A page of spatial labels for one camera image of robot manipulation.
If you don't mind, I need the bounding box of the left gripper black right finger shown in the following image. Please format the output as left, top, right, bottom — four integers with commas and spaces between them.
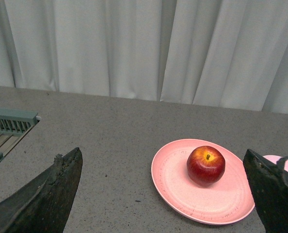
243, 149, 288, 233

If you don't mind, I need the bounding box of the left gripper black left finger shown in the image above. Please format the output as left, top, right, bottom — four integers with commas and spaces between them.
0, 148, 83, 233

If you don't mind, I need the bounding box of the red apple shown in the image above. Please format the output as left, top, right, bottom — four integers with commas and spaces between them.
186, 146, 226, 187

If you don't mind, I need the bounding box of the pink plate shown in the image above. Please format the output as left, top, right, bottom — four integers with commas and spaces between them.
151, 139, 255, 225

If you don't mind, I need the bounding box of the grey dish rack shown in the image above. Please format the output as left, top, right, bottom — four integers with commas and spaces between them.
0, 108, 41, 163

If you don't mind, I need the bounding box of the white curtain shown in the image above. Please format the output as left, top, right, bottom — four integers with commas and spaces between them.
0, 0, 288, 114

